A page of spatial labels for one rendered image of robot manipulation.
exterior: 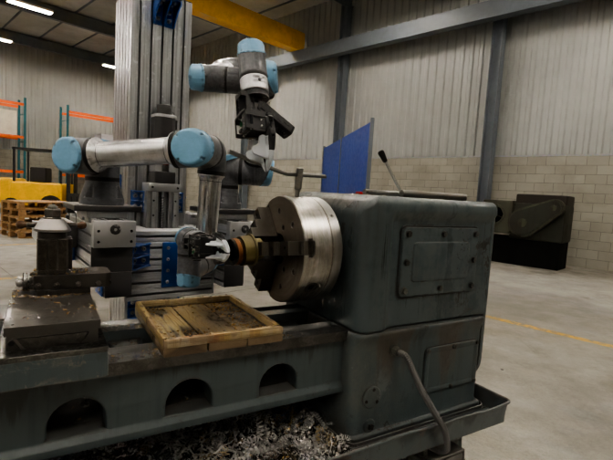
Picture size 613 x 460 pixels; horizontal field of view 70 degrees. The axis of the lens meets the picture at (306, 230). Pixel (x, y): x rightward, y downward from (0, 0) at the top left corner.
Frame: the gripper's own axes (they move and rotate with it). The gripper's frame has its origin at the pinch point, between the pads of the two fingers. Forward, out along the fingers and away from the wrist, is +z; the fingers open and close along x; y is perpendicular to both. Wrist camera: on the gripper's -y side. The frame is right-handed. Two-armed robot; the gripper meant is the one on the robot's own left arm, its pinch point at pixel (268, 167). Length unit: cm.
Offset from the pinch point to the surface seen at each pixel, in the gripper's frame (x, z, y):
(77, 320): -3, 35, 44
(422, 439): -5, 77, -45
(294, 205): -5.2, 8.7, -9.4
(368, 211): 6.4, 12.7, -25.8
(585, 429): -56, 119, -216
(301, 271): -4.8, 27.1, -9.4
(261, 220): -18.3, 9.7, -5.4
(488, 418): -5, 78, -74
